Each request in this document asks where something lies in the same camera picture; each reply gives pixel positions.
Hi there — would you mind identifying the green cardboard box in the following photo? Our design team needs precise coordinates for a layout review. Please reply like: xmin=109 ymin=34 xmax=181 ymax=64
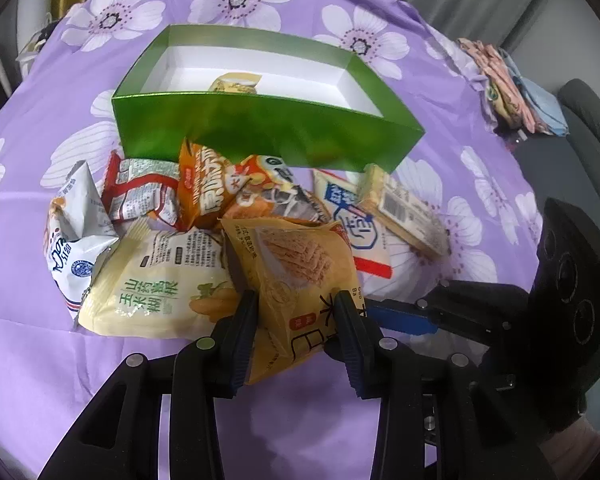
xmin=112 ymin=25 xmax=425 ymax=172

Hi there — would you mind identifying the red silver snack packet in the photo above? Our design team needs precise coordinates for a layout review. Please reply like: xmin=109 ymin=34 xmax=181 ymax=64
xmin=102 ymin=152 xmax=180 ymax=228

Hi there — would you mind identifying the cream corn yam packet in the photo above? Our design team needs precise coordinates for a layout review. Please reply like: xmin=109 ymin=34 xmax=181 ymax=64
xmin=78 ymin=218 xmax=240 ymax=340

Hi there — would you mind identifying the white red-trim snack packet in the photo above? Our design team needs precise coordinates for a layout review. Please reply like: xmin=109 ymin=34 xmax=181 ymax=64
xmin=312 ymin=169 xmax=392 ymax=278

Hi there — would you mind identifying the yellow rice cracker packet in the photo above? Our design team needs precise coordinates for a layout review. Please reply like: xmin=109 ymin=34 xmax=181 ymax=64
xmin=221 ymin=218 xmax=365 ymax=384

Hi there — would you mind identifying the orange panda seed packet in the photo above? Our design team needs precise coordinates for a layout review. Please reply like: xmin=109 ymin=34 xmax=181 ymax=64
xmin=176 ymin=140 xmax=328 ymax=231

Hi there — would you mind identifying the person's right hand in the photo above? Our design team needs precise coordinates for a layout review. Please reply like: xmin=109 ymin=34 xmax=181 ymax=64
xmin=540 ymin=417 xmax=600 ymax=480

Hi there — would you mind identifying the beige biscuit pack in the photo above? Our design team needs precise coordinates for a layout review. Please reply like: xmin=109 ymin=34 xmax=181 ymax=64
xmin=356 ymin=164 xmax=449 ymax=259

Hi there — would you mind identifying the dark yellow candy packet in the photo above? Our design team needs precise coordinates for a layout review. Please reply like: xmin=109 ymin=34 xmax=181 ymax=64
xmin=209 ymin=73 xmax=262 ymax=94

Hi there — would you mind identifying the grey sofa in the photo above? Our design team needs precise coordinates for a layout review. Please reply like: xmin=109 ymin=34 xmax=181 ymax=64
xmin=514 ymin=79 xmax=600 ymax=229

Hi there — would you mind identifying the folded patterned cloth pile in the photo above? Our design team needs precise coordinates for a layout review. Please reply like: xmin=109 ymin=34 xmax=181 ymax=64
xmin=456 ymin=38 xmax=569 ymax=136

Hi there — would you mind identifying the purple floral tablecloth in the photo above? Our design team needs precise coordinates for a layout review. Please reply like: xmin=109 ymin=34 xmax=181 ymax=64
xmin=0 ymin=0 xmax=542 ymax=478

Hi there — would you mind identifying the white blue puff packet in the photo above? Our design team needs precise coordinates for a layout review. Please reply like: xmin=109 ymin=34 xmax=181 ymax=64
xmin=43 ymin=160 xmax=119 ymax=321

